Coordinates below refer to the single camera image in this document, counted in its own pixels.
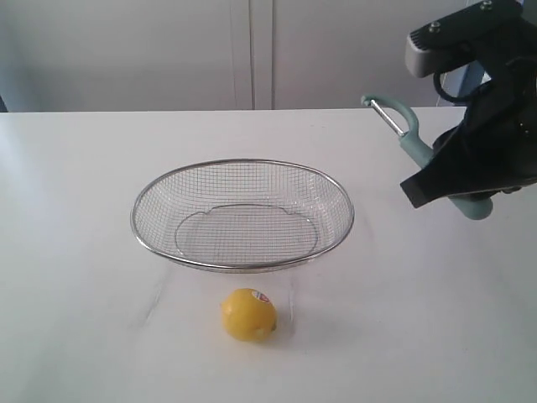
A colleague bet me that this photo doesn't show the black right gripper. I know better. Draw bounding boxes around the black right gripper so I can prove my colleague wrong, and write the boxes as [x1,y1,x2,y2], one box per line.
[400,1,536,208]

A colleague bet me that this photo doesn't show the teal handled vegetable peeler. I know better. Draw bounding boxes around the teal handled vegetable peeler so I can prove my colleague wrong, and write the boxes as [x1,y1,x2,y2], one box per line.
[361,94,493,221]

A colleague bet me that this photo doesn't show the yellow lemon with sticker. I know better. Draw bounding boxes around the yellow lemon with sticker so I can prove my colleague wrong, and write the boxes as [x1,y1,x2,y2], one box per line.
[221,288,278,342]

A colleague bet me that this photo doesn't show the oval metal mesh basket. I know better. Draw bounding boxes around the oval metal mesh basket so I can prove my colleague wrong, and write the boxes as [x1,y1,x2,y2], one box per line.
[130,159,355,274]

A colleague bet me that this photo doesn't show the white cabinet doors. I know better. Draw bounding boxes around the white cabinet doors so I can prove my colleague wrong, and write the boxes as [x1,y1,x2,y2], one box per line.
[1,1,464,112]

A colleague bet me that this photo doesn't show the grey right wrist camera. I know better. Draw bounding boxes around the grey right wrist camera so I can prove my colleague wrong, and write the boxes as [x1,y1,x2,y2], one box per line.
[404,1,523,78]

